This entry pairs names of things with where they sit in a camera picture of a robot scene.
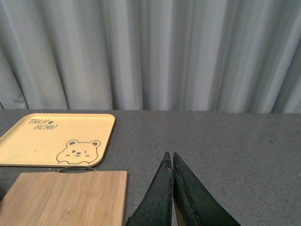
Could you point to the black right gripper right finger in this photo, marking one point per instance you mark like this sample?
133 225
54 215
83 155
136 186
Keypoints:
194 205

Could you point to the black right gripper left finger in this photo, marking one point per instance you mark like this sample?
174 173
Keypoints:
156 207

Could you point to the bamboo cutting board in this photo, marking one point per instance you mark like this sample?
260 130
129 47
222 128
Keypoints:
95 198

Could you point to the yellow bear tray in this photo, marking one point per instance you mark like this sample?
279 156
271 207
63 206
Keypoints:
57 140

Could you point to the grey curtain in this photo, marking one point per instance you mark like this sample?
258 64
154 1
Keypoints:
234 56

